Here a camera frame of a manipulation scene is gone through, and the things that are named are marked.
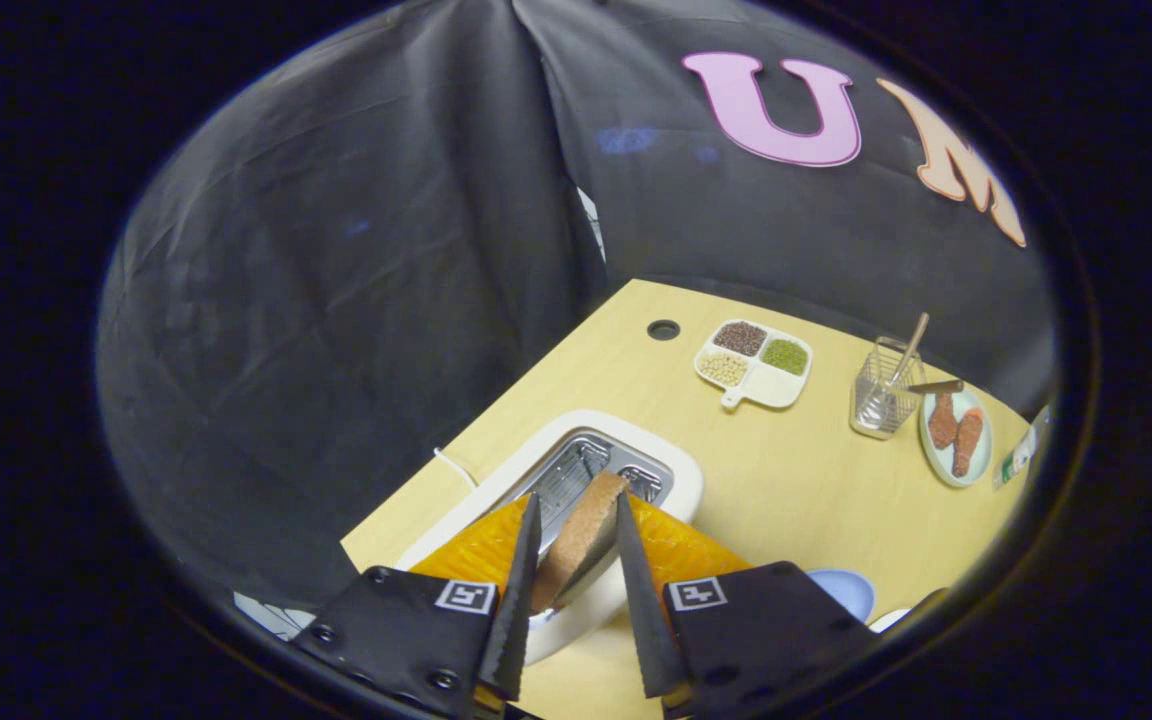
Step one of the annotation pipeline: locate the white divided seasoning tray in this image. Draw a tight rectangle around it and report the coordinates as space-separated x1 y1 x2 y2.
693 318 815 412

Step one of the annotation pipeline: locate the black backdrop cloth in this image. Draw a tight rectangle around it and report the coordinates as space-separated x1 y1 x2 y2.
96 0 1057 611

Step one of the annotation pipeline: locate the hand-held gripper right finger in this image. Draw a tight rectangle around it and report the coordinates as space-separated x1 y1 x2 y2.
616 490 882 720

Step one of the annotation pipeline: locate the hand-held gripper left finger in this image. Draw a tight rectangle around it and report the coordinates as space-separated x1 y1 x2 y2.
291 490 544 720

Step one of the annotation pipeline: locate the brown meat patty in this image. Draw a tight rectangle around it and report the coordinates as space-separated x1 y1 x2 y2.
952 406 985 479
928 391 959 450

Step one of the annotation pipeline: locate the pale green oval plate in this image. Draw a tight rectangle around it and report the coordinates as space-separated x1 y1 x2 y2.
918 384 994 489

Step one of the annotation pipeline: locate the blue round plate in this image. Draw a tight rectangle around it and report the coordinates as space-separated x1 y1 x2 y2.
806 569 877 623

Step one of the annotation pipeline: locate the toasted bread slice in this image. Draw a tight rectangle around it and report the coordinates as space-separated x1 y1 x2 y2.
530 471 630 614

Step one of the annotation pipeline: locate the clear plastic water bottle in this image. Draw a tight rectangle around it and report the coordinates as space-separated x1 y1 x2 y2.
992 405 1052 491

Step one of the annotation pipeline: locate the metal wire utensil holder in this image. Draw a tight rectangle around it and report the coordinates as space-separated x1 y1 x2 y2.
849 336 927 441

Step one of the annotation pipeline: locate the white power cable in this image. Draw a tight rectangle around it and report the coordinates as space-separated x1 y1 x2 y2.
433 446 480 491

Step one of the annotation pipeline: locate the white toaster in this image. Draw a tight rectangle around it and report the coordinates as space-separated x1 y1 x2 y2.
394 408 705 666

